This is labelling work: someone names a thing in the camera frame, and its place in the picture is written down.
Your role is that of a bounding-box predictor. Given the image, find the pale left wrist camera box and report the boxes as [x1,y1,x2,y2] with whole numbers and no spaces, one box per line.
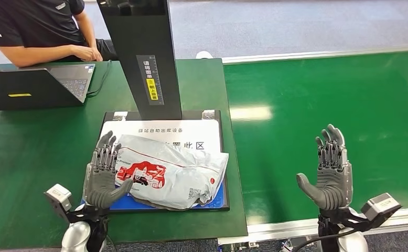
[44,184,73,223]

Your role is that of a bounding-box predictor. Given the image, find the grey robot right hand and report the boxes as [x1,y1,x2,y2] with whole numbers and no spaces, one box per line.
[296,123,353,212]

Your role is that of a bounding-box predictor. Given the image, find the person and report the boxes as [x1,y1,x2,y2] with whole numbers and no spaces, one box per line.
[0,0,119,68]

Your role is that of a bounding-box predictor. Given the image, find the black laptop cable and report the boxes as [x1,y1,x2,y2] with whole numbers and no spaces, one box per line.
[85,60,113,98]

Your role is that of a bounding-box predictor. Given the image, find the dark grey laptop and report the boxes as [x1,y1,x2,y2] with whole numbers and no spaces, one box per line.
[0,63,96,112]

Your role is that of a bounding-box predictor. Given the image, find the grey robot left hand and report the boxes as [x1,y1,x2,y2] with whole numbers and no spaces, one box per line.
[83,130,134,209]

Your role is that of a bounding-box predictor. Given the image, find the white blue instruction sign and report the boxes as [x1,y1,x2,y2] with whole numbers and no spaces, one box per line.
[100,120,226,211]

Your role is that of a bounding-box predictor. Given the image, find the green conveyor belt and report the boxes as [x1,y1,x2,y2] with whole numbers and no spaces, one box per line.
[223,49,408,225]

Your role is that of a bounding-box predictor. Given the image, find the black scanner column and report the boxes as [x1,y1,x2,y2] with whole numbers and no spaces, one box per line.
[96,0,183,121]

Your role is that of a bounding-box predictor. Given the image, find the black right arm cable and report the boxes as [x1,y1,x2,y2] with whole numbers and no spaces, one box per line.
[290,226,363,252]

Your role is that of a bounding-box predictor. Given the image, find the white plastic parcel red print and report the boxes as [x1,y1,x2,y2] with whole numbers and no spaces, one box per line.
[115,134,230,211]

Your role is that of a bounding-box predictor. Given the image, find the black scanner base plate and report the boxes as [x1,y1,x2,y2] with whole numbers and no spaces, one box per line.
[99,110,230,212]

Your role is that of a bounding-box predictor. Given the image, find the person's right hand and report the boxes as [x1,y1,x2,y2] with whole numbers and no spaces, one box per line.
[70,44,103,63]

